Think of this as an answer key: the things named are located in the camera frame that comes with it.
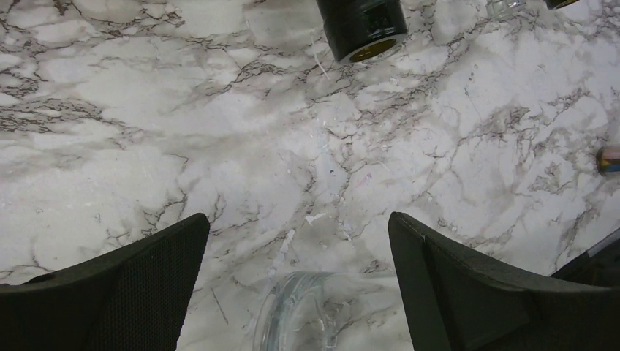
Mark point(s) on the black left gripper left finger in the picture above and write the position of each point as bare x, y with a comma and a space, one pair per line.
132, 298

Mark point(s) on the black mounting rail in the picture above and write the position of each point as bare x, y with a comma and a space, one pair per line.
598, 266

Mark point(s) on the dark green wine bottle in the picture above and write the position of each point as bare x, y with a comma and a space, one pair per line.
361, 30

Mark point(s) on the pink capped bottle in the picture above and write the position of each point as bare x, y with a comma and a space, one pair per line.
607, 160

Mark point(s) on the green wine bottle silver neck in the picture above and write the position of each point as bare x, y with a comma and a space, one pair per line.
558, 4

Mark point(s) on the clear round jug dark liquid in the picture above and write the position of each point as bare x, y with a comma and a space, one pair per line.
333, 311

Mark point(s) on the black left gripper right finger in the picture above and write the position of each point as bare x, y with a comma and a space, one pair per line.
456, 298

